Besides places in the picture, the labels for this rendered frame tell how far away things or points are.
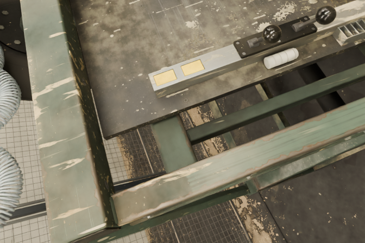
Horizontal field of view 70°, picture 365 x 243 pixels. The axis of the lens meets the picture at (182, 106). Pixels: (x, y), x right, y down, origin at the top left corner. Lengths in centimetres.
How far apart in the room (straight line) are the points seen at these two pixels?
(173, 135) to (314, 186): 187
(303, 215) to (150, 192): 210
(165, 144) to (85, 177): 21
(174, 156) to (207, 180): 13
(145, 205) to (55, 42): 43
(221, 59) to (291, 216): 212
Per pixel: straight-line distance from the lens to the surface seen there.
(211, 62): 64
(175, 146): 63
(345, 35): 77
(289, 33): 70
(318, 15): 62
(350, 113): 63
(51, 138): 58
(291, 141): 57
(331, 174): 230
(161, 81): 62
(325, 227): 248
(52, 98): 61
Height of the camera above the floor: 198
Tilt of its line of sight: 34 degrees down
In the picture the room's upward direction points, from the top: 94 degrees counter-clockwise
